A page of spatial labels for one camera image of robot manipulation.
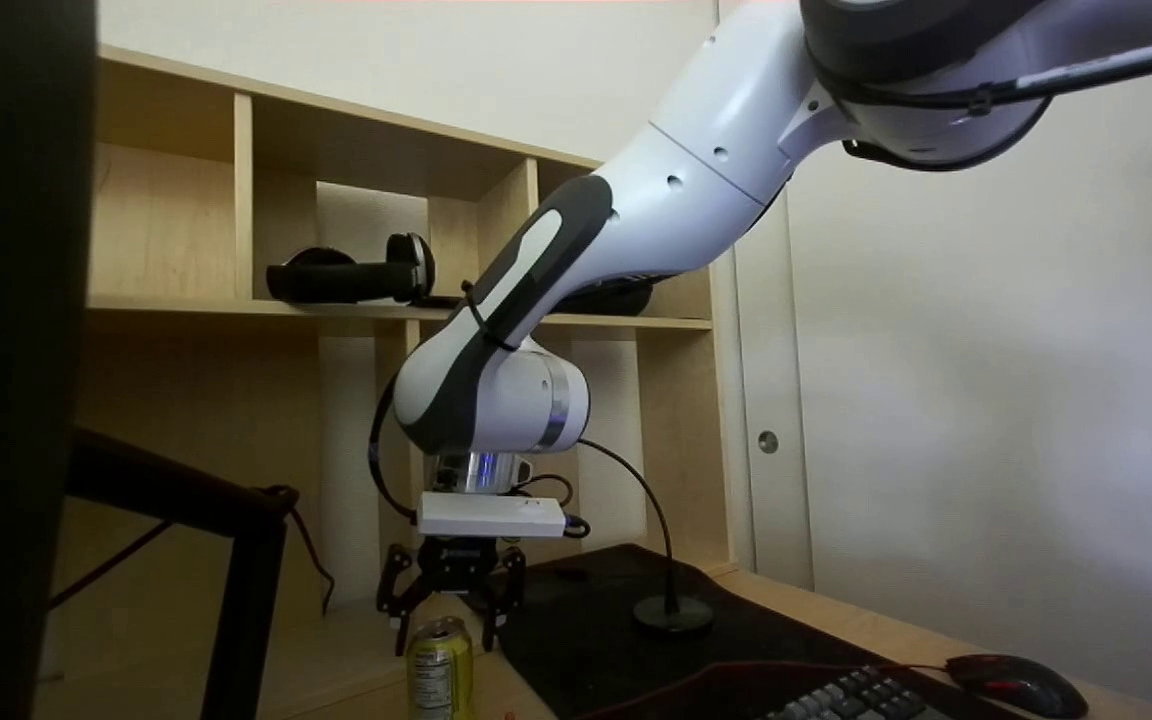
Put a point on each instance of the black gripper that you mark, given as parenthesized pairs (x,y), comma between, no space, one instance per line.
(474,565)

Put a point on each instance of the yellow green soda can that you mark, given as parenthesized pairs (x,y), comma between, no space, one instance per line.
(443,675)

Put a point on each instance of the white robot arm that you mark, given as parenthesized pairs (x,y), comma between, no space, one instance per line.
(922,86)

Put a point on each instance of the black desk mat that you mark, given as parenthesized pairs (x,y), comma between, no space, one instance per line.
(584,658)

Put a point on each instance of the black gooseneck microphone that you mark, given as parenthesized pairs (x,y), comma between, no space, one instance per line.
(671,608)

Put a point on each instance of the flat black device on shelf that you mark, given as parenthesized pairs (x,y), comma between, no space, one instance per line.
(436,301)

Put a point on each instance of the black headphones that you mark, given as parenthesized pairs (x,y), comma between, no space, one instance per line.
(332,279)

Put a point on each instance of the black headphone case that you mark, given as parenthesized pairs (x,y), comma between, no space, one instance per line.
(623,299)

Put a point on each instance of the wooden shelf unit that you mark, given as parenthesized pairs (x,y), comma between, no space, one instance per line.
(204,178)

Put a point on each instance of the dark keyboard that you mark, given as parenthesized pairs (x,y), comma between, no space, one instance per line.
(863,692)

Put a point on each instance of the white closet door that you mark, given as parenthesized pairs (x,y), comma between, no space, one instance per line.
(770,397)

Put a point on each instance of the black red computer mouse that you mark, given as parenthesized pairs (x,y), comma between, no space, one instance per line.
(1019,683)

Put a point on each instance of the black monitor edge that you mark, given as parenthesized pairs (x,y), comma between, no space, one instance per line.
(45,198)

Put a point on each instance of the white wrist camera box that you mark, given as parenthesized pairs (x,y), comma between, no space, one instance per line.
(519,516)

